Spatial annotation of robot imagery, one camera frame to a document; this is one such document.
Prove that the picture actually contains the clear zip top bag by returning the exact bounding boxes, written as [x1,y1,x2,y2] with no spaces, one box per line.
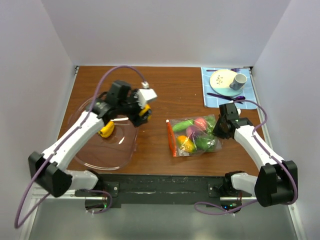
[166,114,222,157]

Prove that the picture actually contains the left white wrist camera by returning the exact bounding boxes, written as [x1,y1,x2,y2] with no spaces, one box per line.
[137,88,158,107]

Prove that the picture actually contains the purple spoon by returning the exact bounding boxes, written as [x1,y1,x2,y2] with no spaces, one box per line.
[226,96,246,101]

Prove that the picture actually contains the grey white mug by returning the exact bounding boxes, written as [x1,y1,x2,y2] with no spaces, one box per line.
[229,73,247,91]

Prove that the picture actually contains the orange fake fruit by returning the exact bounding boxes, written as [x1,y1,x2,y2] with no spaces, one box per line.
[176,135,196,153]

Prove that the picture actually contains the yellow fake lemon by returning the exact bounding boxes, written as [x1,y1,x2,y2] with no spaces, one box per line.
[139,104,151,117]

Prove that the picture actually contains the purple fake onion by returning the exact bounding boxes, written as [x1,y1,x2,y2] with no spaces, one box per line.
[185,125,201,138]

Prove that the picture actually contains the cream floral plate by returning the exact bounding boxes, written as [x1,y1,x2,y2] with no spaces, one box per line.
[209,69,243,97]

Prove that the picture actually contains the clear plastic bowl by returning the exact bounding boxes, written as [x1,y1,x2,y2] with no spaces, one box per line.
[67,94,141,172]

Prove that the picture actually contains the blue checkered cloth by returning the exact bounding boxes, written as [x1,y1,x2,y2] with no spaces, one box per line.
[201,66,258,110]

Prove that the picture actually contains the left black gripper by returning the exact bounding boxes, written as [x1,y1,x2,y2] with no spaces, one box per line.
[117,88,152,127]

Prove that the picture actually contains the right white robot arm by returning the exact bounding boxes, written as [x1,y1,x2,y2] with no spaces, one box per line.
[213,102,299,207]

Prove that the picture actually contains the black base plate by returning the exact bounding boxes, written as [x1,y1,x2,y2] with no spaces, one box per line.
[74,173,253,209]

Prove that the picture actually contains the pink fake peach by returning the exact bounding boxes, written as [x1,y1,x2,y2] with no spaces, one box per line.
[194,117,207,131]

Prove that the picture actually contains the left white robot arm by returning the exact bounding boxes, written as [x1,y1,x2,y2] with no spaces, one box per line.
[28,80,157,198]

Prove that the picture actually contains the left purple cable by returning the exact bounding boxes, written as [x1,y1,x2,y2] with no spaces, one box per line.
[13,65,150,229]

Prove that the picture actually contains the green fake pepper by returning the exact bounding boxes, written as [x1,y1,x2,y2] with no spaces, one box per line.
[194,135,217,152]

